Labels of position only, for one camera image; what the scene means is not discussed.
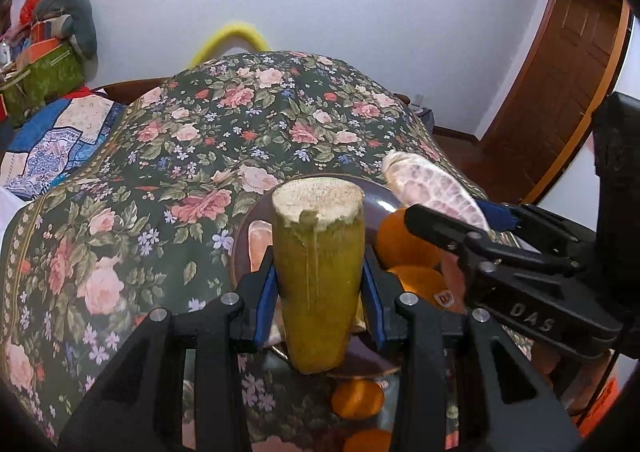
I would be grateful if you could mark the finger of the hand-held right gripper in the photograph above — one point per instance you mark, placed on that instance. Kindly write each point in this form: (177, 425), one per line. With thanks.
(500, 214)
(440, 229)

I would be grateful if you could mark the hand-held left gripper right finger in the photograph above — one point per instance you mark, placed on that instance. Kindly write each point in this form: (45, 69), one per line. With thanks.
(374, 304)

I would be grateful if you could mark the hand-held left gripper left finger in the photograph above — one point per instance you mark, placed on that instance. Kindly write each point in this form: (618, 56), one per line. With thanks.
(265, 304)

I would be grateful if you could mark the orange with sticker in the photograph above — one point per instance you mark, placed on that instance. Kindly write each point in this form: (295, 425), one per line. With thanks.
(395, 244)
(420, 284)

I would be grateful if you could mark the large peeled pomelo segment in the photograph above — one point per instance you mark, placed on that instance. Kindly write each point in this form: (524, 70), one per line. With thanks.
(430, 182)

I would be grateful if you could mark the purple plate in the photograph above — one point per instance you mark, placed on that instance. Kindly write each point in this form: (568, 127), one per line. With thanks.
(377, 204)

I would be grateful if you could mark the small tangerine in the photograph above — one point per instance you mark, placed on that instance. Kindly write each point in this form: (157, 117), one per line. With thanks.
(357, 399)
(367, 442)

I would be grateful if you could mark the brown wooden door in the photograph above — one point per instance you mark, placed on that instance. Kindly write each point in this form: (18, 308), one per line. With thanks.
(555, 97)

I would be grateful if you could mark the dark floral blanket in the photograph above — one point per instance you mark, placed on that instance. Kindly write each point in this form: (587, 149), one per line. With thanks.
(175, 157)

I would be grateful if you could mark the blue patchwork quilt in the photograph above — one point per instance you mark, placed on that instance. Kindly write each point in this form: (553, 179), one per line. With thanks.
(55, 142)

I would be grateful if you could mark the white sheet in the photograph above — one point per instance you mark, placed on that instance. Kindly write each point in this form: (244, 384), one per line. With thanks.
(10, 214)

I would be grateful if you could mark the yellow fuzzy hoop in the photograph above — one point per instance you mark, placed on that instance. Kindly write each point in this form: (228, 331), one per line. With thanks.
(230, 28)

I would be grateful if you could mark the green fabric bag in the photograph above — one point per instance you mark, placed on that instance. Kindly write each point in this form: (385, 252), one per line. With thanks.
(45, 77)

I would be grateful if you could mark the orange cardboard box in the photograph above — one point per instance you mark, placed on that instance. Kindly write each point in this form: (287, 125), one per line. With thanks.
(40, 52)

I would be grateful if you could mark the grey plush pillow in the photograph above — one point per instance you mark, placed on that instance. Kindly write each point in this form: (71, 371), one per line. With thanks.
(80, 17)

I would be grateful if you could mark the red plastic bag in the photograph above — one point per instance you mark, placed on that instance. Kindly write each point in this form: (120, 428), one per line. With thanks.
(32, 2)

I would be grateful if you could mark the wooden bed frame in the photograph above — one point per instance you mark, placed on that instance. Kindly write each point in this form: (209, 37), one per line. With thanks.
(125, 88)

